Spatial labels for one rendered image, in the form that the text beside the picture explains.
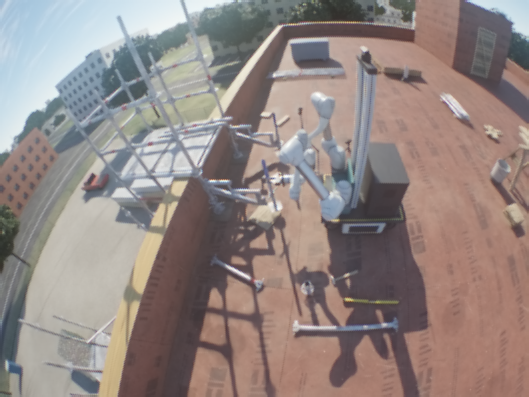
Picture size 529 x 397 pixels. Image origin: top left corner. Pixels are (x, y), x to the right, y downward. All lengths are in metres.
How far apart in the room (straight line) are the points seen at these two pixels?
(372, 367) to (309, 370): 0.60
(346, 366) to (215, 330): 1.36
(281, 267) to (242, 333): 0.82
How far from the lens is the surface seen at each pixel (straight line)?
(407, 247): 2.67
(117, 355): 2.24
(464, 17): 9.89
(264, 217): 2.69
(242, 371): 2.34
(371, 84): 1.50
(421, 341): 2.51
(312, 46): 7.56
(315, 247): 2.45
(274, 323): 2.26
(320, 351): 2.23
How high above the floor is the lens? 2.23
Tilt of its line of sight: 50 degrees down
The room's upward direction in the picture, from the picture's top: 18 degrees counter-clockwise
